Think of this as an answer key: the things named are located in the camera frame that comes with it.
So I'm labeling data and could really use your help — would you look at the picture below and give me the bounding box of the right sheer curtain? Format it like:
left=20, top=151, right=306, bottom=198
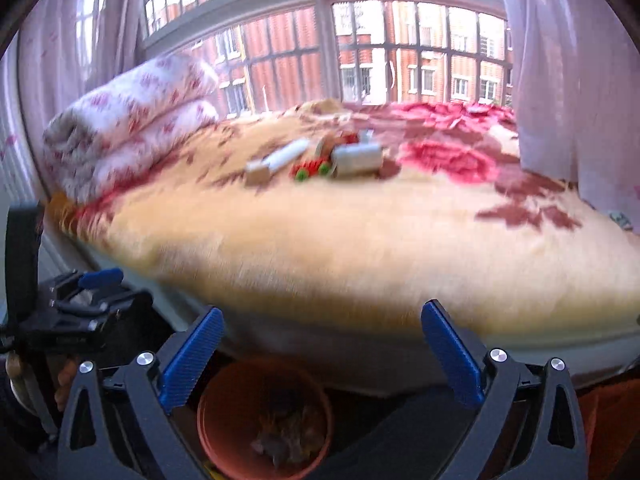
left=503, top=0, right=639, bottom=230

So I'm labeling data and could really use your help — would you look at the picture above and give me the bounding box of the folded white floral quilt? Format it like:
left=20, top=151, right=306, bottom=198
left=42, top=53, right=218, bottom=204

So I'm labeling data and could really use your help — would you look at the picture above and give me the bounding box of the white paper tube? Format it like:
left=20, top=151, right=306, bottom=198
left=262, top=138, right=310, bottom=174

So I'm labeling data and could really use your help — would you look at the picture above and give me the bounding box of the sheer curtain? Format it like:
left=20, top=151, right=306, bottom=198
left=503, top=0, right=639, bottom=230
left=16, top=0, right=144, bottom=192

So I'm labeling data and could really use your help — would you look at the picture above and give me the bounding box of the left sheer curtain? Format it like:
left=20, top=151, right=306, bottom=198
left=16, top=0, right=144, bottom=192

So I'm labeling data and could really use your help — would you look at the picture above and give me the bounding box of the orange trash bin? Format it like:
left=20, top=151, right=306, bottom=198
left=196, top=359, right=333, bottom=479

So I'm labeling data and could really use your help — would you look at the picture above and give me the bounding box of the barred window frame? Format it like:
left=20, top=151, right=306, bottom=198
left=143, top=0, right=514, bottom=118

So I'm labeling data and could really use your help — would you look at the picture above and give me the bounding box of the red green toy car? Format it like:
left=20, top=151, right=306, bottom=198
left=291, top=158, right=332, bottom=182

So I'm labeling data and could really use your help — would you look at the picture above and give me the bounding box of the yellow floral bed blanket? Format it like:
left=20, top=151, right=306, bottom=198
left=48, top=100, right=639, bottom=346

